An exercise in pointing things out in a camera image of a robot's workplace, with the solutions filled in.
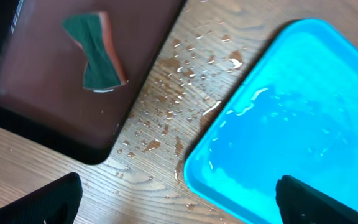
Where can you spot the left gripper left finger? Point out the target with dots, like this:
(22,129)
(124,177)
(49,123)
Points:
(55,203)

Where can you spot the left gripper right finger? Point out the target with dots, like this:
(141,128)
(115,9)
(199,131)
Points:
(301,204)

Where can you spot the green and red sponge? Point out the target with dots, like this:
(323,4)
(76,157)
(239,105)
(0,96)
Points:
(92,32)

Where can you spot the teal plastic tray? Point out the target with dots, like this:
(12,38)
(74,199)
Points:
(295,114)

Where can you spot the black tray with maroon inside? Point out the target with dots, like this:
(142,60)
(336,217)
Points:
(43,96)

